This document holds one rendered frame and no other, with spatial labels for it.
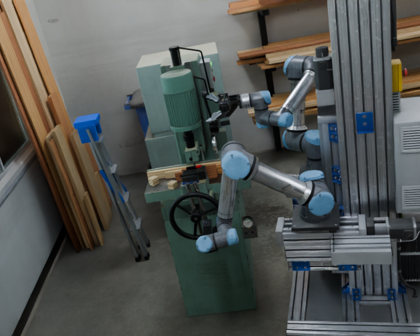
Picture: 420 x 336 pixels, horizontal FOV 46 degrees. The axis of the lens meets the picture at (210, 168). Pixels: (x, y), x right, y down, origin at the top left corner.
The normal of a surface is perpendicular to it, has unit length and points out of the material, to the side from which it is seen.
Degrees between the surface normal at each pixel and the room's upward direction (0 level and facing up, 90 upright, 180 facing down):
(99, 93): 90
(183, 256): 90
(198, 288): 90
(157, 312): 0
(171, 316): 0
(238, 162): 86
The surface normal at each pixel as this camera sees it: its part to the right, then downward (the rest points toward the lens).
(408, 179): -0.22, 0.43
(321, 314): -0.18, -0.90
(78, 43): 0.03, 0.40
